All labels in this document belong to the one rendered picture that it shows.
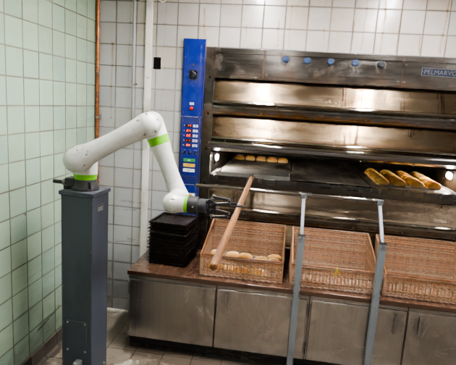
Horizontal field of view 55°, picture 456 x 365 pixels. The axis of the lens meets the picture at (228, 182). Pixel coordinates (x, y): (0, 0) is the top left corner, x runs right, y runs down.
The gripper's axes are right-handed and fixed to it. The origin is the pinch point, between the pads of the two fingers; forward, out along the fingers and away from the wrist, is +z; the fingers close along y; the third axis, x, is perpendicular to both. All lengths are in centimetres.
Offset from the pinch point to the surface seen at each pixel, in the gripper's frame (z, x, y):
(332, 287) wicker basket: 59, -50, 57
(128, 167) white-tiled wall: -97, -100, 1
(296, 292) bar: 37, -39, 59
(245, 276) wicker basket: 3, -50, 57
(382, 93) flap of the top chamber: 84, -102, -67
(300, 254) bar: 36, -39, 34
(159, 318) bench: -52, -45, 92
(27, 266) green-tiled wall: -124, -8, 50
